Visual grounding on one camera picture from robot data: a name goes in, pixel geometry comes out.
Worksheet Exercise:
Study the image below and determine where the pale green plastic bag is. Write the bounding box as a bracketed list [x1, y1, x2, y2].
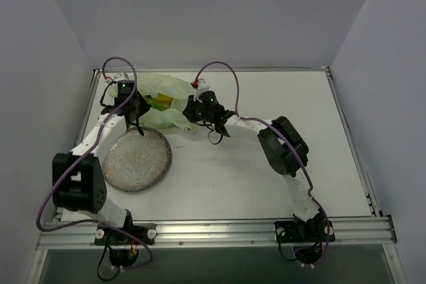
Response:
[137, 73, 195, 132]

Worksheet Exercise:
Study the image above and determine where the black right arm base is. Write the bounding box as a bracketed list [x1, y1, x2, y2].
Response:
[274, 218, 335, 268]

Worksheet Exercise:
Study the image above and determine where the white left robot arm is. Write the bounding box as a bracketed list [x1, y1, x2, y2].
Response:
[52, 80, 150, 243]

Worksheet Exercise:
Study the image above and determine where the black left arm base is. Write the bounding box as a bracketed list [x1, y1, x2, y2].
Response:
[93, 223, 157, 269]

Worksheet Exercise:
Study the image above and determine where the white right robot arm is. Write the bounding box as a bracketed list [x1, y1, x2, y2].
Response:
[183, 90, 327, 239]

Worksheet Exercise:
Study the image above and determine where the speckled round plate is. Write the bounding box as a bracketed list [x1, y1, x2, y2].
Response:
[102, 127, 172, 193]

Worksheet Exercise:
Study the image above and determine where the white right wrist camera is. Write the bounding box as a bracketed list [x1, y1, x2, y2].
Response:
[192, 78, 210, 96]

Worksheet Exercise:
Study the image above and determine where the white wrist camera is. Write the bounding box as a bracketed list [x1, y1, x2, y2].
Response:
[192, 78, 210, 96]
[104, 72, 130, 84]

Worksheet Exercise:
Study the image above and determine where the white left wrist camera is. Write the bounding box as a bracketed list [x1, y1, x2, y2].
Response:
[104, 72, 130, 84]

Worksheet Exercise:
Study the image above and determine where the aluminium table frame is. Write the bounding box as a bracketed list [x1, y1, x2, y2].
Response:
[35, 66, 399, 284]

